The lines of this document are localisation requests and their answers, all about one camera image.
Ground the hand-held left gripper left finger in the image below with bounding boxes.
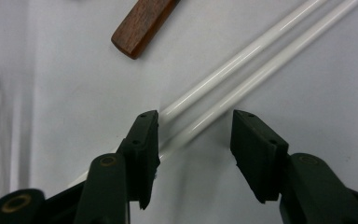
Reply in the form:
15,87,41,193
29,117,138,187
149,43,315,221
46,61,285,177
117,109,161,210

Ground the white table cover sheet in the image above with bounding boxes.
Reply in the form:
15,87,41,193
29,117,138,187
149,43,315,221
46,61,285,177
0,0,358,224

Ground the white chopstick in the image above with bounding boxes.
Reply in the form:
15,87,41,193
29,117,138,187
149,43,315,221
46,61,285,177
158,0,329,125
68,0,358,189

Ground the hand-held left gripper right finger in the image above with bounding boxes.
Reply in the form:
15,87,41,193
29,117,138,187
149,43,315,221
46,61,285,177
229,109,290,204

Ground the wooden handle fork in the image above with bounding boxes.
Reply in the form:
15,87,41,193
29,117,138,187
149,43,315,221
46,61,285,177
110,0,181,61

